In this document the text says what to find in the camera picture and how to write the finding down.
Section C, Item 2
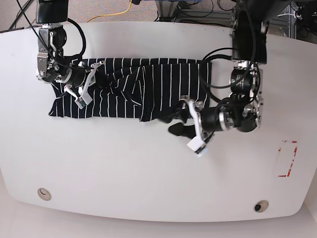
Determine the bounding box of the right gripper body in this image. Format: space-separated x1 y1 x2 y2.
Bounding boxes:
63 60 106 106

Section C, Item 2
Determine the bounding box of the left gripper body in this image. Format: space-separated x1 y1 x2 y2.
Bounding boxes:
180 96 223 152

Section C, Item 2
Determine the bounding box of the navy white striped t-shirt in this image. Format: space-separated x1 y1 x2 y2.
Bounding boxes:
49 58 210 122

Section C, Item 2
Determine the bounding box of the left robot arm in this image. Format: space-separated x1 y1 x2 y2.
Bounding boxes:
161 0 290 156

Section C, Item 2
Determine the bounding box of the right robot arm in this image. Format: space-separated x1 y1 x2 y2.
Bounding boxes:
36 0 105 109

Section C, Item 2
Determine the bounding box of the right table grommet hole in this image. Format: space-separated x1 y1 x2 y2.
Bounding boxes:
254 200 269 213

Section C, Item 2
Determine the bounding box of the table grommet hole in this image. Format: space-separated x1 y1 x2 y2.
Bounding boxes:
37 188 52 201
254 200 269 213

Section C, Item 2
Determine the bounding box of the left table grommet hole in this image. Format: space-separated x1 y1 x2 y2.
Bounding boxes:
37 188 52 201

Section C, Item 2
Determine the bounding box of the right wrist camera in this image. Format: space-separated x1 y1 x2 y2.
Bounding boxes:
75 98 87 109

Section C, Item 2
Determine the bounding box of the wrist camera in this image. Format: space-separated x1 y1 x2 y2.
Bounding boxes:
195 145 208 157
75 98 87 109

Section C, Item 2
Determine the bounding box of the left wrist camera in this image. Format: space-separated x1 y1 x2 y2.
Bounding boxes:
195 145 208 157

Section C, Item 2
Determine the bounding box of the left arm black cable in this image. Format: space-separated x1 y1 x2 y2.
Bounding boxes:
198 47 236 110

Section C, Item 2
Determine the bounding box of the yellow cable on floor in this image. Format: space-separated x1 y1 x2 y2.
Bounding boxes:
86 1 131 23

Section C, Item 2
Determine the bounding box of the aluminium frame stand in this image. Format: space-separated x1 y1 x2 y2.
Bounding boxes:
155 0 297 39

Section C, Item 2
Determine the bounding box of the white cable on floor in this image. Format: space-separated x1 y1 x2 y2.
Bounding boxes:
277 11 297 19

